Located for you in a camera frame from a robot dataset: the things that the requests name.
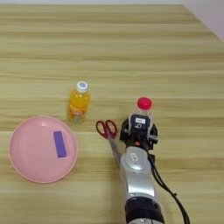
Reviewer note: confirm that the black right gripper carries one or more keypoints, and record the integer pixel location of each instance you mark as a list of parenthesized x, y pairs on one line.
[(139, 139)]

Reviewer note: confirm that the clear bottle red cap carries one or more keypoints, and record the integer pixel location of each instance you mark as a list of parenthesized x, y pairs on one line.
[(144, 103)]

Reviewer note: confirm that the purple rectangular block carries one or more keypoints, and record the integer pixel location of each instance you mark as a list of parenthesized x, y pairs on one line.
[(59, 144)]

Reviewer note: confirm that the pink round plate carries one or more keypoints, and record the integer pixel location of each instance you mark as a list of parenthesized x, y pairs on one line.
[(32, 151)]

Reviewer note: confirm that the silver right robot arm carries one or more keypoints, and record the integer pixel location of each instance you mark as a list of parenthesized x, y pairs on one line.
[(137, 175)]

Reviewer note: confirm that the orange juice bottle white cap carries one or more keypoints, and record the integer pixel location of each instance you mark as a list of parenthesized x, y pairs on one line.
[(78, 105)]

